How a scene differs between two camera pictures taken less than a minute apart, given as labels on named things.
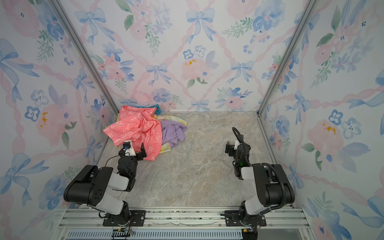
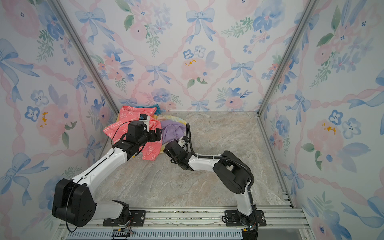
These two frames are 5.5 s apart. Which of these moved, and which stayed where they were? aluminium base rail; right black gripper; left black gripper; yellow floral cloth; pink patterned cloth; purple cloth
Moved: right black gripper; left black gripper
Stayed: yellow floral cloth; aluminium base rail; purple cloth; pink patterned cloth
